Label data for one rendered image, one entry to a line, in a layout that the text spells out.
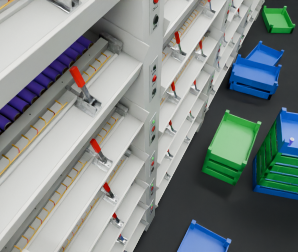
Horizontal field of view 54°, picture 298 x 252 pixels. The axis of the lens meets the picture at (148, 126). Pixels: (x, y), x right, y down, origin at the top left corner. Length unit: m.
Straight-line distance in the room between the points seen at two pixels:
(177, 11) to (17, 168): 0.52
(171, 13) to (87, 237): 0.61
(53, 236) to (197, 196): 1.12
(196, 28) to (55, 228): 0.77
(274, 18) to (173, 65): 2.17
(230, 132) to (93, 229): 1.08
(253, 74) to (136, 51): 1.67
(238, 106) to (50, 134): 1.70
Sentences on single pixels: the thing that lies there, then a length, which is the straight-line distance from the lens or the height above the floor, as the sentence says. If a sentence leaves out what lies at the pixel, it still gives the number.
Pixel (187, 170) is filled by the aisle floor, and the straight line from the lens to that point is 1.72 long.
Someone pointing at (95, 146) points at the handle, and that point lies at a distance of 0.63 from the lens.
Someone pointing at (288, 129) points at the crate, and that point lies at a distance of 1.51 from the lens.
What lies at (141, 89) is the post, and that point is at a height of 1.01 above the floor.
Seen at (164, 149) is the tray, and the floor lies 0.50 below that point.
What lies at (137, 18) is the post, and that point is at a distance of 0.57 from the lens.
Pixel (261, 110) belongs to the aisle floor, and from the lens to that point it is 2.11.
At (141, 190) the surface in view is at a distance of 1.10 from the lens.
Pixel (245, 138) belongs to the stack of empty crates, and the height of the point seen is 0.16.
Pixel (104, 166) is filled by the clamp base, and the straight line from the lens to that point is 0.68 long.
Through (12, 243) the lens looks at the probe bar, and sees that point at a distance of 0.63.
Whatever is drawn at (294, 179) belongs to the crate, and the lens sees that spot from 1.62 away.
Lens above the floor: 1.49
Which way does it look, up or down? 52 degrees down
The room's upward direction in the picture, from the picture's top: straight up
